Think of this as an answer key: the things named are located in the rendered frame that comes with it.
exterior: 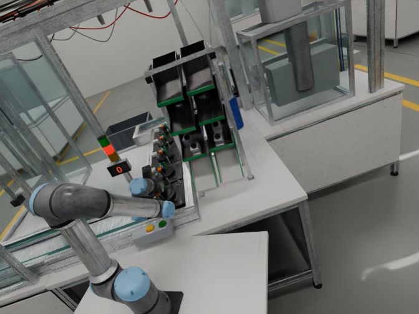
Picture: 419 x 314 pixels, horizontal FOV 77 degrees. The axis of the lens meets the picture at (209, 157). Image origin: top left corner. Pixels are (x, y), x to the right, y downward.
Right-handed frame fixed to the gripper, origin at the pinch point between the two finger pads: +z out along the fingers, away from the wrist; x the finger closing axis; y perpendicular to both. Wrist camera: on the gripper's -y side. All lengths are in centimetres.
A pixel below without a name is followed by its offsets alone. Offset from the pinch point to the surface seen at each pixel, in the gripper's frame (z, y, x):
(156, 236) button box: -11.1, 27.9, -6.2
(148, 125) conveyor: 122, -73, -22
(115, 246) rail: -3.7, 26.0, -32.8
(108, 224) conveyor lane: 10.4, 13.2, -40.0
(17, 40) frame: -43, -79, -29
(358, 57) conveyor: 102, -57, 195
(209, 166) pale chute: -1.7, 1.9, 32.0
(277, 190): 0, 28, 63
